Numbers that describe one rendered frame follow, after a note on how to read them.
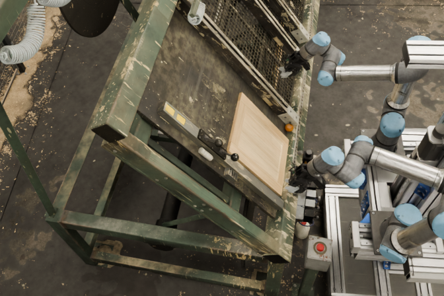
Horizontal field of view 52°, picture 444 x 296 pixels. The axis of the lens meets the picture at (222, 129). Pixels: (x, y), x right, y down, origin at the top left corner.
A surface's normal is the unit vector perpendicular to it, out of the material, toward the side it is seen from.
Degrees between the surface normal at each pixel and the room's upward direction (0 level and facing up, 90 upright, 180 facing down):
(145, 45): 55
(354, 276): 0
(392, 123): 7
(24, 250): 0
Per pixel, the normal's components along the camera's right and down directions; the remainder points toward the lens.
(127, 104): 0.77, -0.22
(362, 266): -0.05, -0.56
